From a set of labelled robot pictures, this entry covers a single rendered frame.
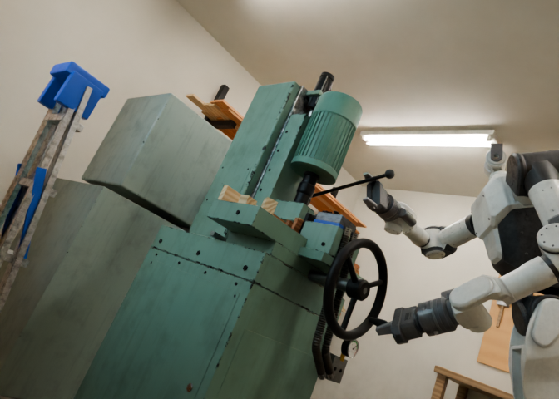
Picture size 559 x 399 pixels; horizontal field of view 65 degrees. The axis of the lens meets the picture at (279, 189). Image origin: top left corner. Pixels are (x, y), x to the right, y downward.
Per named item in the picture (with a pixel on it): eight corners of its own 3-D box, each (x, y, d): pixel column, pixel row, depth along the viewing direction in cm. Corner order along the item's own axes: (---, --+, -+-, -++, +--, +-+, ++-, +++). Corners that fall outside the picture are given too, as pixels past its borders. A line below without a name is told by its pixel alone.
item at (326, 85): (314, 104, 170) (328, 69, 175) (299, 105, 176) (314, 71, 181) (324, 115, 175) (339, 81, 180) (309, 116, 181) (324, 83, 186)
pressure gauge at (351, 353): (343, 362, 140) (352, 337, 143) (333, 357, 143) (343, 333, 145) (353, 366, 144) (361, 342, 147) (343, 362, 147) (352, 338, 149)
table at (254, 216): (274, 230, 110) (284, 209, 112) (205, 215, 132) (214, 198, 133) (383, 302, 149) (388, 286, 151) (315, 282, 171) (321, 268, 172)
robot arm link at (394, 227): (381, 196, 170) (393, 209, 178) (372, 221, 167) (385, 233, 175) (408, 199, 162) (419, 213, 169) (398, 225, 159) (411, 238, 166)
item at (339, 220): (338, 226, 130) (344, 209, 131) (310, 221, 138) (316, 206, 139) (359, 243, 138) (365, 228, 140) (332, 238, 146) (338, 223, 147)
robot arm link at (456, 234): (438, 237, 193) (478, 215, 177) (442, 263, 186) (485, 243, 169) (418, 229, 190) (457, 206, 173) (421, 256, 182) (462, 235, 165)
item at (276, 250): (270, 254, 123) (275, 241, 124) (225, 242, 138) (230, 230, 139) (343, 298, 149) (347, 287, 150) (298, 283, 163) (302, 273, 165)
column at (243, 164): (218, 245, 153) (294, 79, 173) (183, 235, 169) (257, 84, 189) (259, 268, 167) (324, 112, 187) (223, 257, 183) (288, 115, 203)
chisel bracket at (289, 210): (294, 225, 146) (304, 202, 148) (266, 219, 156) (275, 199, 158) (307, 233, 151) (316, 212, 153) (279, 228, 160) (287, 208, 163)
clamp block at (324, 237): (327, 253, 126) (338, 224, 128) (294, 245, 135) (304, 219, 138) (353, 271, 135) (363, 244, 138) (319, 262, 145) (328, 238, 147)
